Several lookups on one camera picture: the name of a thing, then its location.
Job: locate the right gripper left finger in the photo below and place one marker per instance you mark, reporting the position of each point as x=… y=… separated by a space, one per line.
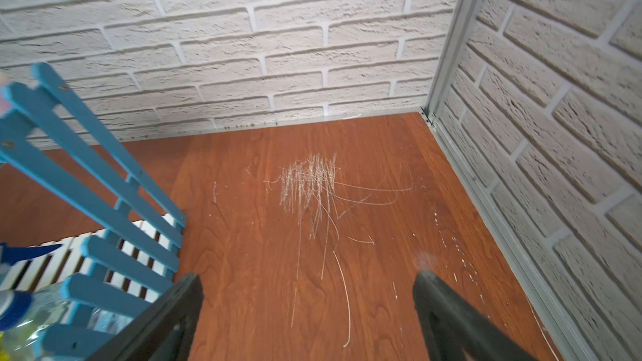
x=164 y=331

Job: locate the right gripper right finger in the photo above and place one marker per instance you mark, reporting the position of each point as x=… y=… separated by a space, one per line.
x=453 y=329

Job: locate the clear blue spray bottle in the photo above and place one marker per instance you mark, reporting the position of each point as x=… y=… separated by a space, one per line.
x=25 y=315

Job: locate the blue white slatted shelf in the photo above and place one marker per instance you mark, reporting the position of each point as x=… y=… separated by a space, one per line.
x=51 y=136

